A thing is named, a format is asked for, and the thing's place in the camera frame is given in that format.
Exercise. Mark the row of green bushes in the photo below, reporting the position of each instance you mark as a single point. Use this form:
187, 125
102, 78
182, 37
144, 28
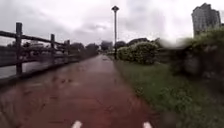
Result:
143, 51

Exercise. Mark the red paved path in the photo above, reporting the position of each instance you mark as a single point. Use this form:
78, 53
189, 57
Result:
86, 93

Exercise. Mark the grass strip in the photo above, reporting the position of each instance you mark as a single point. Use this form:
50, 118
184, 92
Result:
166, 93

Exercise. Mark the robot's own part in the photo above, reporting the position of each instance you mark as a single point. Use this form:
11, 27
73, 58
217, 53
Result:
147, 125
77, 124

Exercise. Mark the dark wooden fence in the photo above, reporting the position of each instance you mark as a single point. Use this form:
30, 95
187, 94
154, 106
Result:
19, 48

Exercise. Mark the grey water channel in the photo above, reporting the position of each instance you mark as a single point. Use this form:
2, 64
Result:
10, 70

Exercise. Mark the tall grey building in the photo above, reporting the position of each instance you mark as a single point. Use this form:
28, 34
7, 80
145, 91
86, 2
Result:
205, 18

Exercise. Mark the tall lamp post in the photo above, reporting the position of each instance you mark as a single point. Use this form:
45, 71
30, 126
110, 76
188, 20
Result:
115, 30

